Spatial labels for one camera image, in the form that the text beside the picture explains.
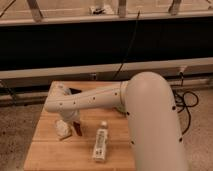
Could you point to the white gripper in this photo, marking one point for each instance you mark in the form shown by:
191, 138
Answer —
70, 116

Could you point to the dark red pepper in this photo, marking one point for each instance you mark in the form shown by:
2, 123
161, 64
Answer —
77, 127

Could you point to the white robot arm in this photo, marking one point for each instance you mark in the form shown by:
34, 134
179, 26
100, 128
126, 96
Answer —
154, 126

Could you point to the white sponge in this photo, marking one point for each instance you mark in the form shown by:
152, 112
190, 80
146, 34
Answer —
63, 129

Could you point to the white tube with cap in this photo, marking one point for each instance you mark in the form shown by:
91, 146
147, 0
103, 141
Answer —
100, 147

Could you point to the green plate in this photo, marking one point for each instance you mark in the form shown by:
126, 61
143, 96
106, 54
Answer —
120, 109

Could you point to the black barrier panel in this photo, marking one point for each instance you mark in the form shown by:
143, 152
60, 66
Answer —
96, 43

